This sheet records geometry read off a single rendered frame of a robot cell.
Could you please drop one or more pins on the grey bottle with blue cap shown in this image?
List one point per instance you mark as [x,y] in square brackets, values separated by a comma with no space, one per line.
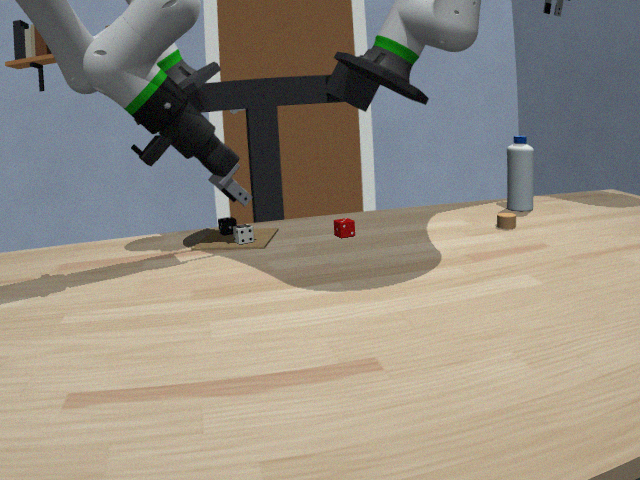
[520,175]

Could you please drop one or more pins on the red die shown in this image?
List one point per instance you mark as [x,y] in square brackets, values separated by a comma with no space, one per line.
[344,228]

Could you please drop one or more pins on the tan short cylinder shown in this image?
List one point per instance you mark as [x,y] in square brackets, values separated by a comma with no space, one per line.
[506,220]

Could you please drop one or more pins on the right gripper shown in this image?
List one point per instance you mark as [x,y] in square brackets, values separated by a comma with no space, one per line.
[192,134]

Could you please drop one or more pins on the grey die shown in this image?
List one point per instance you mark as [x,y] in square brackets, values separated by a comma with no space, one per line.
[243,234]

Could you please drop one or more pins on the black die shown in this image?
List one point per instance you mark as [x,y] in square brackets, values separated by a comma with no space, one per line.
[226,225]

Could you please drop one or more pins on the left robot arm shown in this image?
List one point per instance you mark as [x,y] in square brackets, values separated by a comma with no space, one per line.
[450,25]

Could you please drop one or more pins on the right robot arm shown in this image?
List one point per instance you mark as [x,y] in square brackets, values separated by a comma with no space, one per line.
[120,62]

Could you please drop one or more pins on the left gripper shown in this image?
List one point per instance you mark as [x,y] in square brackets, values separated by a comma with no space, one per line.
[558,8]

